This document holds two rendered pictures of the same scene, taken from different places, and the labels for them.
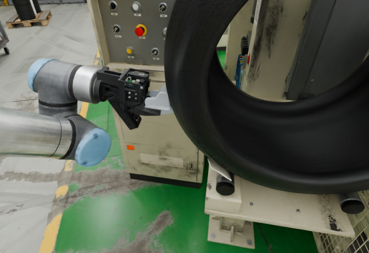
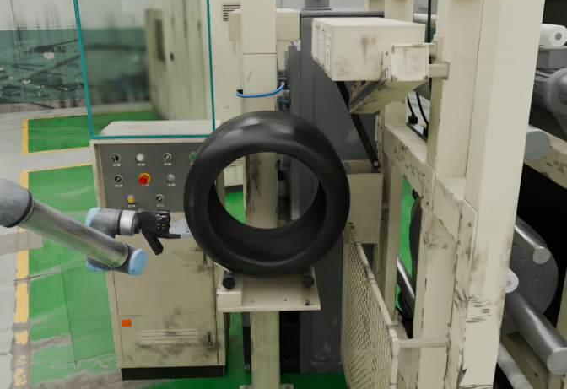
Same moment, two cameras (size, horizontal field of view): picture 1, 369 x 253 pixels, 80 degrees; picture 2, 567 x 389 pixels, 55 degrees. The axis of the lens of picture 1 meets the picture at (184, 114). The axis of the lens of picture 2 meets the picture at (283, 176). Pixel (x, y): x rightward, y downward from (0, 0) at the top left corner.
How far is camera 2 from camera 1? 146 cm
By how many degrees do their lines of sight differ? 20
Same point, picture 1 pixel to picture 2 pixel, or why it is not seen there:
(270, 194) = (267, 295)
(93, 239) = not seen: outside the picture
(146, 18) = (150, 167)
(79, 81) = (124, 219)
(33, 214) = not seen: outside the picture
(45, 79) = (99, 220)
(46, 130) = (117, 245)
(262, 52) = (252, 191)
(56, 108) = not seen: hidden behind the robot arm
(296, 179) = (267, 263)
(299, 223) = (284, 305)
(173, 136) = (182, 296)
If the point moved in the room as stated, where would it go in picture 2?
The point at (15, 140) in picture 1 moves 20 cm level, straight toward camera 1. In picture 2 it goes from (107, 247) to (153, 262)
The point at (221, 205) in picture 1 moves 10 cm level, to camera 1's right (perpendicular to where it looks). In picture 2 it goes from (229, 299) to (256, 296)
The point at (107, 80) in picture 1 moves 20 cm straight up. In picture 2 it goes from (143, 218) to (137, 164)
